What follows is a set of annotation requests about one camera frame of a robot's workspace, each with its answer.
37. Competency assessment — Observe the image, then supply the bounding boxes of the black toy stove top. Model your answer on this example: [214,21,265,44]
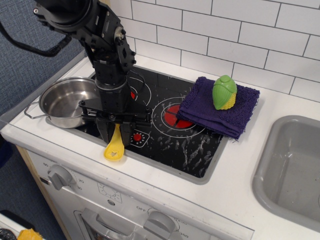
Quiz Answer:
[45,58,230,186]

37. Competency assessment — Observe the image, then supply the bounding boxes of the yellow dish brush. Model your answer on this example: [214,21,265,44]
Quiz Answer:
[103,124,125,162]

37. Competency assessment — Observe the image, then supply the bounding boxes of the green yellow toy corn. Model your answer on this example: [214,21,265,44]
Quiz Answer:
[212,75,238,110]

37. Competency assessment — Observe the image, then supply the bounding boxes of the stainless steel pot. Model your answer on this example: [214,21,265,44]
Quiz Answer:
[24,76,99,129]

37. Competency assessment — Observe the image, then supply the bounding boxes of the yellow black object on floor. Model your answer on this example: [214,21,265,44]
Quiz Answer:
[0,228,43,240]

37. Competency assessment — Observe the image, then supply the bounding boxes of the grey timer knob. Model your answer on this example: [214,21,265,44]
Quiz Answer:
[47,164,73,191]

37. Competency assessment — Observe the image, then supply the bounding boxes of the white toy oven front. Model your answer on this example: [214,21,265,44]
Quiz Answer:
[28,152,254,240]

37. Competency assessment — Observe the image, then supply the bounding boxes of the grey oven knob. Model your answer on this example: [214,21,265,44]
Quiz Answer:
[143,211,176,240]

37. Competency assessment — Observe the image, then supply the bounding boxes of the purple folded cloth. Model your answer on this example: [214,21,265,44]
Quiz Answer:
[177,75,260,140]

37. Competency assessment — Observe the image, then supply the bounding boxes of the grey sink basin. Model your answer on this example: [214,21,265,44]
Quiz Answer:
[252,115,320,232]

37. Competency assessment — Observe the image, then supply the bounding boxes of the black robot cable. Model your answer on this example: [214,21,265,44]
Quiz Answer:
[0,19,72,57]

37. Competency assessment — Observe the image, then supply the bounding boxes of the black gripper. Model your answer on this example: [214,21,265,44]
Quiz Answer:
[78,83,151,147]

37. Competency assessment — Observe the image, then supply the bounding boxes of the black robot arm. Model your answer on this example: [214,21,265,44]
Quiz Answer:
[34,0,152,146]

